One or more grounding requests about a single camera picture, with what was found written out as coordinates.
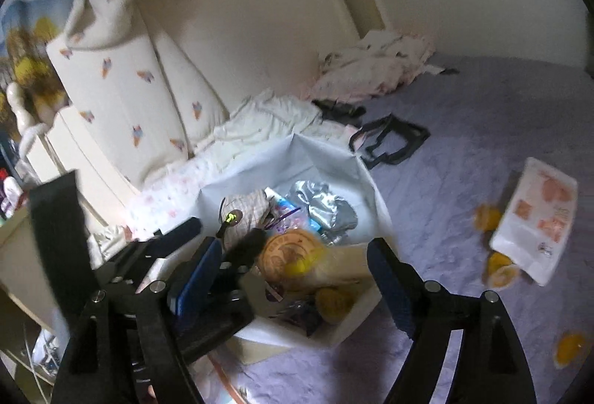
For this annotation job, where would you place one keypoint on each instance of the pile of white pink clothes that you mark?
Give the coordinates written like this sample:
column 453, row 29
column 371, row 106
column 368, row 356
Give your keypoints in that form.
column 371, row 65

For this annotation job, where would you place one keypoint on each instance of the yellow orange peel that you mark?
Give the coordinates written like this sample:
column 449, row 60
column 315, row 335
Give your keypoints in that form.
column 571, row 346
column 501, row 272
column 487, row 218
column 332, row 303

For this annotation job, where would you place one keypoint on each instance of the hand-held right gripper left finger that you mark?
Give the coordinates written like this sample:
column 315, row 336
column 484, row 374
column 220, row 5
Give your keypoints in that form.
column 199, row 279

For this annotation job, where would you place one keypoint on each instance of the white bedpost finial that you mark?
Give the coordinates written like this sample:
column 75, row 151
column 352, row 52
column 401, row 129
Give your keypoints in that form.
column 18, row 107

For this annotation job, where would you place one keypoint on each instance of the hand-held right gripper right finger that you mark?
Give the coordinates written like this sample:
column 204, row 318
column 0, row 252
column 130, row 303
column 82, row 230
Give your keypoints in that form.
column 387, row 288

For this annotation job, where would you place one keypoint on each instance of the round tan patterned packet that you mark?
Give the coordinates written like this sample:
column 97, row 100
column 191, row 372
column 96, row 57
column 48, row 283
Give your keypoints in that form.
column 287, row 255

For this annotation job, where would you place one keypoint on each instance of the crumpled white blanket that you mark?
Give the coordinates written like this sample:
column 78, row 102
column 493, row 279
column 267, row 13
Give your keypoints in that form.
column 260, row 125

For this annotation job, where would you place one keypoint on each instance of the white pink-print sheet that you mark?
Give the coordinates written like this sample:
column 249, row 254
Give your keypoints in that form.
column 171, row 195

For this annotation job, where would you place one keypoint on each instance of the black cloth item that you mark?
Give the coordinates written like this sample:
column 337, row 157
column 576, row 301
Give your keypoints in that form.
column 338, row 108

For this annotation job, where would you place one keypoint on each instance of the white bottle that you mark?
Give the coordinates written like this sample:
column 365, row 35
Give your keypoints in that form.
column 11, row 193

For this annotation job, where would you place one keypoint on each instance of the cream bedside cabinet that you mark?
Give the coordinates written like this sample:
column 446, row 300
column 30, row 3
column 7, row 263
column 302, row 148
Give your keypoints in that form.
column 74, row 144

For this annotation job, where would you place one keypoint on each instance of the large ice-cream-print pillow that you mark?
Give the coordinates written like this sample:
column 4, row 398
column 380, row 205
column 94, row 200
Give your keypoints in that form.
column 116, row 107

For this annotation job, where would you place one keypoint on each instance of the silver foil packet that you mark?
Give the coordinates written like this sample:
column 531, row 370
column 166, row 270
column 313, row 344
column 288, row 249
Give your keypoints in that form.
column 325, row 209

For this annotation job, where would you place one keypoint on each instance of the slim ice-cream-print pillow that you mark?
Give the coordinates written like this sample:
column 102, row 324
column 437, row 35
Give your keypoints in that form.
column 185, row 70

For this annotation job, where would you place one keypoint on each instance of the white packet with orange print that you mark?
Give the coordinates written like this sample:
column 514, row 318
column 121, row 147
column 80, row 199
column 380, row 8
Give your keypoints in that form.
column 533, row 223

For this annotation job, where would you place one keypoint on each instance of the blue snack packet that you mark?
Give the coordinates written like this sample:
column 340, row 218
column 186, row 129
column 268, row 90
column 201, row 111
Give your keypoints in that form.
column 290, row 211

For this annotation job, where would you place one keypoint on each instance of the cream headboard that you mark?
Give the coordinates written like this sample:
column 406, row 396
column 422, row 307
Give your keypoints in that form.
column 260, row 23

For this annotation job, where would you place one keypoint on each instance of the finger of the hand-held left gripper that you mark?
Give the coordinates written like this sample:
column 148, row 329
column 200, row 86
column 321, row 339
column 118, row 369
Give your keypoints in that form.
column 243, row 246
column 174, row 234

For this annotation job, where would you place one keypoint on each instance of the plaid cloth pouch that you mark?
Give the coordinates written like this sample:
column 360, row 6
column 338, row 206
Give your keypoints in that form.
column 246, row 209

